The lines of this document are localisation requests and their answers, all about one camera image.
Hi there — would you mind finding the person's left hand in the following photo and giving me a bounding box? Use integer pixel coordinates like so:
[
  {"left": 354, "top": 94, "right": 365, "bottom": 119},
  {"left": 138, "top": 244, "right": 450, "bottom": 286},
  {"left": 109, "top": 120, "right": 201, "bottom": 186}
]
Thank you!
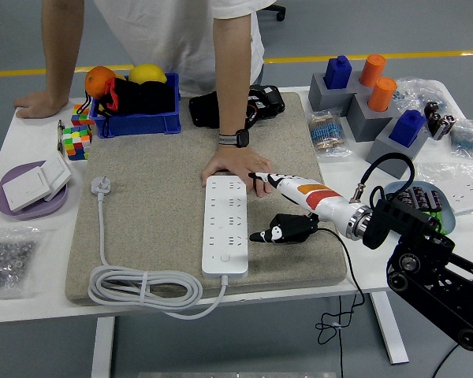
[{"left": 200, "top": 145, "right": 275, "bottom": 198}]

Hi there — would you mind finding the person's right hand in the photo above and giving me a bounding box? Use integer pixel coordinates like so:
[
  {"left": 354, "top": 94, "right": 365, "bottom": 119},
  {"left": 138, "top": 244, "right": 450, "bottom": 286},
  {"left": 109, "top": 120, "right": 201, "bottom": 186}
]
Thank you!
[{"left": 13, "top": 90, "right": 70, "bottom": 119}]

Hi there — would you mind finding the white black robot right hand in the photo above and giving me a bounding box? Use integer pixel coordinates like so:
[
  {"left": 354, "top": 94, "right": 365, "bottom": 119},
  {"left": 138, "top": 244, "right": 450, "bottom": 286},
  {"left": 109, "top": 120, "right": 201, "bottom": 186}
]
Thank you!
[{"left": 248, "top": 171, "right": 359, "bottom": 245}]

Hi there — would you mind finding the black plug adapter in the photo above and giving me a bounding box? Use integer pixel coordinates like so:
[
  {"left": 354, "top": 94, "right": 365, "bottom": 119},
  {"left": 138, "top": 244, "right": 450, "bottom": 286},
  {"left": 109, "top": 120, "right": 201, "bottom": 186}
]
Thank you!
[{"left": 274, "top": 213, "right": 321, "bottom": 246}]

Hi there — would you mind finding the white power strip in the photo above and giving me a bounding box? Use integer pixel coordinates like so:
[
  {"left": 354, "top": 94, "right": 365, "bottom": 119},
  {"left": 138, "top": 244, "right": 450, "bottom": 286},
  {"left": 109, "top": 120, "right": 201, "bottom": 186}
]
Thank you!
[{"left": 201, "top": 175, "right": 250, "bottom": 280}]

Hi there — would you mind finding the thin black plug cord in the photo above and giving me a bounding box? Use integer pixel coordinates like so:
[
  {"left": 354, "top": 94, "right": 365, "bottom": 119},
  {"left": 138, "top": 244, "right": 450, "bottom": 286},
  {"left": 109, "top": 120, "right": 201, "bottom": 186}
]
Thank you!
[{"left": 318, "top": 228, "right": 367, "bottom": 378}]

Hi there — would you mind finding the small colourful puzzle cube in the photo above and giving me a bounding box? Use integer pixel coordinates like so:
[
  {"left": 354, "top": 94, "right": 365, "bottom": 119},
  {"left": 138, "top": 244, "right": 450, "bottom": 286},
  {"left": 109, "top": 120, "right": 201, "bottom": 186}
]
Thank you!
[{"left": 70, "top": 103, "right": 96, "bottom": 128}]

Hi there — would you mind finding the large colourful puzzle cube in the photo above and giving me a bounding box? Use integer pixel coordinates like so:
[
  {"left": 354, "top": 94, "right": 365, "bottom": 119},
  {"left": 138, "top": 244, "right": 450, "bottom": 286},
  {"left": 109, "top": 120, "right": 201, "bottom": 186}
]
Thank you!
[{"left": 61, "top": 125, "right": 94, "bottom": 161}]

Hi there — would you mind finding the black open electronic device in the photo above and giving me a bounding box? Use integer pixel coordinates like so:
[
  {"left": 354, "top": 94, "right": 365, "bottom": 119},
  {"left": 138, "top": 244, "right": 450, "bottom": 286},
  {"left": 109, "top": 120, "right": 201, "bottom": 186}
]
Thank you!
[{"left": 188, "top": 84, "right": 287, "bottom": 129}]

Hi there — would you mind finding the orange fruit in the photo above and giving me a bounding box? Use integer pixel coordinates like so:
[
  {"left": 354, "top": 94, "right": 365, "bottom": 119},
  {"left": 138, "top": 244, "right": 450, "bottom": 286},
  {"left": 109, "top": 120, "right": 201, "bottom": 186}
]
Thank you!
[{"left": 84, "top": 65, "right": 117, "bottom": 99}]

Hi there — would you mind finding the bag of beige blue resistors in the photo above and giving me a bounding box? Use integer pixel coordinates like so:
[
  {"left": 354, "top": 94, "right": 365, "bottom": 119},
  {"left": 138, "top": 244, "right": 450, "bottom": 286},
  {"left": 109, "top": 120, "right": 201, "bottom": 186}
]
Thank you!
[{"left": 307, "top": 109, "right": 352, "bottom": 158}]

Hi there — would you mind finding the black cylindrical capacitor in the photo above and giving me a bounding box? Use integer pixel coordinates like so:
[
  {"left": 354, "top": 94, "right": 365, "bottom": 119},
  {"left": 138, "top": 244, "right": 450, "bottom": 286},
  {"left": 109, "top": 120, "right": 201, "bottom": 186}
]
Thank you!
[
  {"left": 396, "top": 187, "right": 415, "bottom": 206},
  {"left": 412, "top": 186, "right": 430, "bottom": 209},
  {"left": 428, "top": 189, "right": 445, "bottom": 212}
]

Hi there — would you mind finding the grey-brown mat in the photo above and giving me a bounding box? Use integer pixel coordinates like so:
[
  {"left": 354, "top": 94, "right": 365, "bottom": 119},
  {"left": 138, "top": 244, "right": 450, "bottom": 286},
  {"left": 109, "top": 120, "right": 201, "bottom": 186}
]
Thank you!
[{"left": 65, "top": 92, "right": 348, "bottom": 305}]

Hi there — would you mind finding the blue plastic bin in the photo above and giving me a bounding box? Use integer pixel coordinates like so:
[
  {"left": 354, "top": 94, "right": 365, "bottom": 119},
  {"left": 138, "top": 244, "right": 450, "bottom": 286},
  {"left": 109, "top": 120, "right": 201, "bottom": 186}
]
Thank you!
[{"left": 88, "top": 72, "right": 182, "bottom": 139}]

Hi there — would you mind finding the purple plate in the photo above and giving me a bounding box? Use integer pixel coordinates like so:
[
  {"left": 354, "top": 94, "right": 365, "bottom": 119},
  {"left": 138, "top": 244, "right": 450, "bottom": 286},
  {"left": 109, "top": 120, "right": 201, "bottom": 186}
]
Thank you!
[{"left": 0, "top": 160, "right": 70, "bottom": 221}]

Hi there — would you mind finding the blue square peg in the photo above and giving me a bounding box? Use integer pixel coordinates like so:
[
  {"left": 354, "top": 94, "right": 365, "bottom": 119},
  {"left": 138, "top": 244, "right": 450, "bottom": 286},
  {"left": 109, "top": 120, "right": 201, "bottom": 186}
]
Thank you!
[
  {"left": 323, "top": 54, "right": 353, "bottom": 90},
  {"left": 389, "top": 109, "right": 426, "bottom": 149}
]

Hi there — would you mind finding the yellow lemon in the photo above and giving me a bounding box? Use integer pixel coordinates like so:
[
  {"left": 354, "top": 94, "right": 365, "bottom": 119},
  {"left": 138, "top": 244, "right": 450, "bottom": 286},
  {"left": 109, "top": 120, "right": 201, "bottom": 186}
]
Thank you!
[{"left": 128, "top": 63, "right": 169, "bottom": 84}]

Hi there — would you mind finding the orange cylinder peg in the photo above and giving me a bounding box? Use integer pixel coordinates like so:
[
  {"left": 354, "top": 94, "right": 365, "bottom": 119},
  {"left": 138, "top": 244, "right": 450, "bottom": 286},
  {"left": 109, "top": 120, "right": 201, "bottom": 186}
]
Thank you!
[
  {"left": 367, "top": 76, "right": 398, "bottom": 113},
  {"left": 358, "top": 54, "right": 387, "bottom": 87}
]

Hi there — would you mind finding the light blue plate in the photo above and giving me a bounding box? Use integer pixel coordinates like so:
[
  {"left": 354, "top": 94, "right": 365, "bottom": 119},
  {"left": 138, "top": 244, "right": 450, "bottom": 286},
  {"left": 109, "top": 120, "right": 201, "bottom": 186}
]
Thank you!
[{"left": 384, "top": 180, "right": 457, "bottom": 237}]

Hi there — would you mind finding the bag of dark capacitors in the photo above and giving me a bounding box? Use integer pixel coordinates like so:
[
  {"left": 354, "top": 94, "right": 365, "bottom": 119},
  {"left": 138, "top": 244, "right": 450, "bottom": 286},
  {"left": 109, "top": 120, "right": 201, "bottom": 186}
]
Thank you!
[{"left": 423, "top": 101, "right": 457, "bottom": 142}]

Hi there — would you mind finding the person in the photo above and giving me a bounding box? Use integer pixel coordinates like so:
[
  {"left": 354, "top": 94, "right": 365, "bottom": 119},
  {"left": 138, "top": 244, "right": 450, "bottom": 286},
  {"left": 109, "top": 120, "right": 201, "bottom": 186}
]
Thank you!
[{"left": 92, "top": 0, "right": 266, "bottom": 95}]

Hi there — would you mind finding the crumpled clear plastic bag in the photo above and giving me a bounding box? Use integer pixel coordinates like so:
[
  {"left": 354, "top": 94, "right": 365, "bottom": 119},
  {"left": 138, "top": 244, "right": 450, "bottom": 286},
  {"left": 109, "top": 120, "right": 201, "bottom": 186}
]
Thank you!
[{"left": 393, "top": 76, "right": 449, "bottom": 115}]

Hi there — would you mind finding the bagged white socket panel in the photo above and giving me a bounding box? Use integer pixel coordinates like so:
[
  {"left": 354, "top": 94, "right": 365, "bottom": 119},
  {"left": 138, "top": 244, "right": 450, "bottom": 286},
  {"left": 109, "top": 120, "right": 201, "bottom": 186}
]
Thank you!
[{"left": 416, "top": 161, "right": 473, "bottom": 216}]

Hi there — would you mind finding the white table leg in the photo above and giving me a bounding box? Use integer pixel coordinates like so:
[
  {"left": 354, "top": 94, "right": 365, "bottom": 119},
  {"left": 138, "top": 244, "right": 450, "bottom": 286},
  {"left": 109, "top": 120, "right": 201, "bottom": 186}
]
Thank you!
[
  {"left": 91, "top": 316, "right": 116, "bottom": 378},
  {"left": 370, "top": 291, "right": 410, "bottom": 365}
]

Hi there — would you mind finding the black office chair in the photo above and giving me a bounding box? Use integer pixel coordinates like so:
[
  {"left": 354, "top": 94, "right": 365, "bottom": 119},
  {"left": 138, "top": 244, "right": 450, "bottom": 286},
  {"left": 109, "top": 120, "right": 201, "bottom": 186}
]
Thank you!
[{"left": 255, "top": 4, "right": 287, "bottom": 21}]

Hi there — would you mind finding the clear bag of metal nuts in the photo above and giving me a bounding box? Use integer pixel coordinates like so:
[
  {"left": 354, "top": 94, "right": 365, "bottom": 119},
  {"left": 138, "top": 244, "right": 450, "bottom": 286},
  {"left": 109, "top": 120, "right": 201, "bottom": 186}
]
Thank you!
[{"left": 0, "top": 224, "right": 47, "bottom": 300}]

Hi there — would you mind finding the black wristwatch grey strap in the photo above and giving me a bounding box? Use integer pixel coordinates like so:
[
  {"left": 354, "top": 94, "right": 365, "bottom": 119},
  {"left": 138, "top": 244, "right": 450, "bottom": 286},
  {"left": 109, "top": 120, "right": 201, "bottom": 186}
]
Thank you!
[{"left": 218, "top": 128, "right": 251, "bottom": 149}]

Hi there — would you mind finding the small white switch panel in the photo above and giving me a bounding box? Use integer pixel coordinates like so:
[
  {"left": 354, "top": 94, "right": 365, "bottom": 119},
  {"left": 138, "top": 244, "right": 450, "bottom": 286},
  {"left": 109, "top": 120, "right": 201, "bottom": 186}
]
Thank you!
[{"left": 39, "top": 151, "right": 73, "bottom": 202}]

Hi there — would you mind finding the large white switch panel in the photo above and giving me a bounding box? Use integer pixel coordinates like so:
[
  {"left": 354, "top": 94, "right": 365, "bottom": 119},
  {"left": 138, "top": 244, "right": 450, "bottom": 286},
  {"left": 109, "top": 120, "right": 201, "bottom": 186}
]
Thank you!
[{"left": 2, "top": 165, "right": 50, "bottom": 213}]

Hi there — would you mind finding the grey-white power strip cable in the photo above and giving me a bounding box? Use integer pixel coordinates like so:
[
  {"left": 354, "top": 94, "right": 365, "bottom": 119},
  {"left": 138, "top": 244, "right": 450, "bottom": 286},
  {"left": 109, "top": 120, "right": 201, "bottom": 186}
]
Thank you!
[{"left": 87, "top": 176, "right": 229, "bottom": 320}]

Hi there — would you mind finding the black drawstring pouch red trim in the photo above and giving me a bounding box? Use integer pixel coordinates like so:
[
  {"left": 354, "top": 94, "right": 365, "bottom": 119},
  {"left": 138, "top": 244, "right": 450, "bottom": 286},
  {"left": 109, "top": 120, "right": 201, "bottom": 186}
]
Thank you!
[{"left": 84, "top": 77, "right": 177, "bottom": 137}]

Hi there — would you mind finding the black floor cable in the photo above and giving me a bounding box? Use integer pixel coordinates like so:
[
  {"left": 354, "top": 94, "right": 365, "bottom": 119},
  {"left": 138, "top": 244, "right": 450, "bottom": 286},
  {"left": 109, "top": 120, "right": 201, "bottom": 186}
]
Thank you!
[{"left": 432, "top": 341, "right": 460, "bottom": 378}]

